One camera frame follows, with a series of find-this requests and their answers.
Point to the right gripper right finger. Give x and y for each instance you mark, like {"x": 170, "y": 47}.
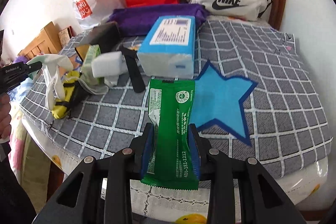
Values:
{"x": 193, "y": 142}

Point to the white sponge block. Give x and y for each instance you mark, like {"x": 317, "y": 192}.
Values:
{"x": 109, "y": 64}

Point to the green wipes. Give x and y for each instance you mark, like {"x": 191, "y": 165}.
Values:
{"x": 88, "y": 82}

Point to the blue tissue pack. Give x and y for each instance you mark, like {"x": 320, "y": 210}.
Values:
{"x": 168, "y": 49}

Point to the purple towel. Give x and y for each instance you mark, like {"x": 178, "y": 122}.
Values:
{"x": 138, "y": 21}

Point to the green snack packet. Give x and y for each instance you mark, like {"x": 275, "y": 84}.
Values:
{"x": 169, "y": 109}

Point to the purple plush toy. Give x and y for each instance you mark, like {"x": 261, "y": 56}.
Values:
{"x": 20, "y": 59}

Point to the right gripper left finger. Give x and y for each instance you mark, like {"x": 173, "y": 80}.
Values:
{"x": 148, "y": 136}

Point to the wooden headboard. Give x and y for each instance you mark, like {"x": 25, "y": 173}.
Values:
{"x": 47, "y": 42}

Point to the person's left hand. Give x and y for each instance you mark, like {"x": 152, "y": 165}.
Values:
{"x": 5, "y": 117}

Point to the dark green tin box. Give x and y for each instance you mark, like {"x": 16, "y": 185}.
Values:
{"x": 106, "y": 36}

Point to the small picture frame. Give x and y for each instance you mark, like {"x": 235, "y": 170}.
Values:
{"x": 65, "y": 35}

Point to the white glove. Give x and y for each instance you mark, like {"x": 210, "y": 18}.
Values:
{"x": 50, "y": 68}

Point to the yellow black fabric pouch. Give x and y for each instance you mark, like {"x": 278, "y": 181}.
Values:
{"x": 72, "y": 89}

